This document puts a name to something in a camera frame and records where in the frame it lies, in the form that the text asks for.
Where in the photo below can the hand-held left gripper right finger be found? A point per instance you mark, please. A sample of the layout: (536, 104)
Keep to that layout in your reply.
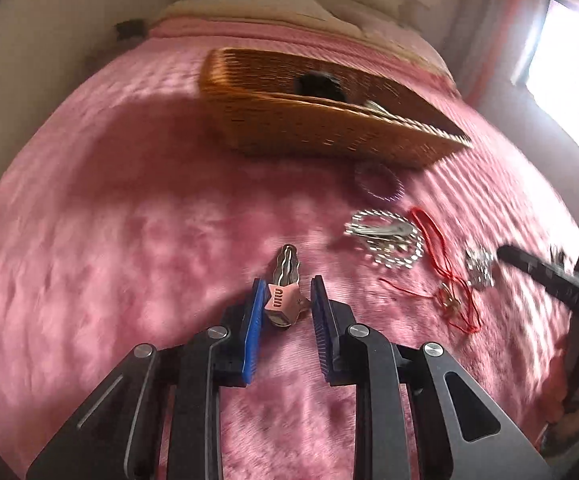
(319, 332)

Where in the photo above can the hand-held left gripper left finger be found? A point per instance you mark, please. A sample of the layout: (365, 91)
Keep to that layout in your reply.
(252, 332)

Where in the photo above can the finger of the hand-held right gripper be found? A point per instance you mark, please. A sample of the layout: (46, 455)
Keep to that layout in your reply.
(539, 270)

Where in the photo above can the hair clip with pink tag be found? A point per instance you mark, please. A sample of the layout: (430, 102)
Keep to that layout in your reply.
(283, 306)

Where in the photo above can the silver crystal brooch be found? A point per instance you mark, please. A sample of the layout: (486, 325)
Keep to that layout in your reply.
(479, 267)

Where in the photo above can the silver metal hair clips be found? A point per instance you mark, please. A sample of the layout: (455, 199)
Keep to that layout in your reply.
(379, 231)

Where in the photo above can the brown wicker basket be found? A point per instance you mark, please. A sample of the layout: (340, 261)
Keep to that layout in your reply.
(294, 125)

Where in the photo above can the pink fluffy blanket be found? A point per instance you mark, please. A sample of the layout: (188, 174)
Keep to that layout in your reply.
(119, 210)

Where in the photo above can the window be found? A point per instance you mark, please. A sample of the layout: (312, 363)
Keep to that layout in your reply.
(564, 75)

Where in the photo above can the black round hair accessory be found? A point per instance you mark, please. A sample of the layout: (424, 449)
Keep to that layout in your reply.
(317, 85)

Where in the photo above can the grey and pink curtain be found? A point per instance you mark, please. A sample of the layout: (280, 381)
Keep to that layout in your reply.
(499, 25)

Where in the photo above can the pink pillow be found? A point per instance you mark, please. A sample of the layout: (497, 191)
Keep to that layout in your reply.
(394, 42)

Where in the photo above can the cream pillow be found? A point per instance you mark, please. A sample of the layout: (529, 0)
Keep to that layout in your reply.
(249, 7)

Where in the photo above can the dark small box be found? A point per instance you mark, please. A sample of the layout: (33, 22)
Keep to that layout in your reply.
(129, 29)

